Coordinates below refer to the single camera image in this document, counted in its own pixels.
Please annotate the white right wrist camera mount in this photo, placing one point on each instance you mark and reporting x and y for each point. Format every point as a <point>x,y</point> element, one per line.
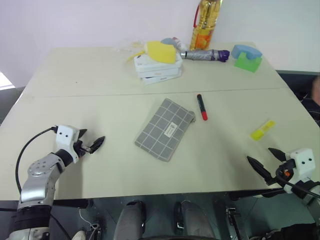
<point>302,162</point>

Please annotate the dark rounded grey shape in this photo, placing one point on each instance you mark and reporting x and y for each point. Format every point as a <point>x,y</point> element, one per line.
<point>130,220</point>
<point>193,220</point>

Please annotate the white flat box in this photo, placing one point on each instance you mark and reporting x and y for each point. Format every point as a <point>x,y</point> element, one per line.
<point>157,79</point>
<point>160,74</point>
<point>147,63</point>

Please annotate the green foam block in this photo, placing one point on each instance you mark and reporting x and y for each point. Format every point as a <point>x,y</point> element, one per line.
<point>246,63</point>

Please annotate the grey blue rounded object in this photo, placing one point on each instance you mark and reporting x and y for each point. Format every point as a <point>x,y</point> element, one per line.
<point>167,41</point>

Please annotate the black metal table bracket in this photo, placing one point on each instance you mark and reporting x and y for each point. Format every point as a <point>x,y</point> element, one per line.
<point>232,220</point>

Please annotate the grey checked fabric pouch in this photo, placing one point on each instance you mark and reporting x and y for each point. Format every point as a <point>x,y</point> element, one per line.
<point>163,130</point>

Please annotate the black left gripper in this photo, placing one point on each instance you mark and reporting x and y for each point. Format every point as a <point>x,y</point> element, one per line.
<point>79,148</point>

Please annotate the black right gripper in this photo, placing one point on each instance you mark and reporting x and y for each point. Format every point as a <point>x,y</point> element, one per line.
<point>286,169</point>

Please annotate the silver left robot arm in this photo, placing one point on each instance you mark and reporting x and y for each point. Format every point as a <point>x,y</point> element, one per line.
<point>37,185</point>

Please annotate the seated person in dark clothes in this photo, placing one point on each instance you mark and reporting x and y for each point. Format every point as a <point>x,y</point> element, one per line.
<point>311,100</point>

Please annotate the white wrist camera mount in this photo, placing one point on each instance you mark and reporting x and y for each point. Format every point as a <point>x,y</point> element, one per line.
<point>302,162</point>
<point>65,140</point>

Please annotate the folded silver purple umbrella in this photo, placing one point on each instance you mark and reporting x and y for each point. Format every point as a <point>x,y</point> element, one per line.
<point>202,55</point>

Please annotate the yellow cooking oil bottle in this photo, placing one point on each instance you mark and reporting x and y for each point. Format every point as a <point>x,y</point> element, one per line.
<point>203,27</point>

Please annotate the red and black marker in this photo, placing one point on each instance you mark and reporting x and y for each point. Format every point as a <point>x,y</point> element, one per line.
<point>202,107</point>

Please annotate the yellow highlighter pen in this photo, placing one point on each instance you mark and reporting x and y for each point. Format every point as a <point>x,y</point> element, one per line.
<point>262,130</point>

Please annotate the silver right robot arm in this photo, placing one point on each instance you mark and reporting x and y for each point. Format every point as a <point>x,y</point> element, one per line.
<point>308,191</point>

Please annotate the yellow foam sponge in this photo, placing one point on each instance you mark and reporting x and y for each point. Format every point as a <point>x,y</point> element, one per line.
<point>161,52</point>

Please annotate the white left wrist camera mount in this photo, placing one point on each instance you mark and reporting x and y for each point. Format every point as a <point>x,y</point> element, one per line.
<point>65,140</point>

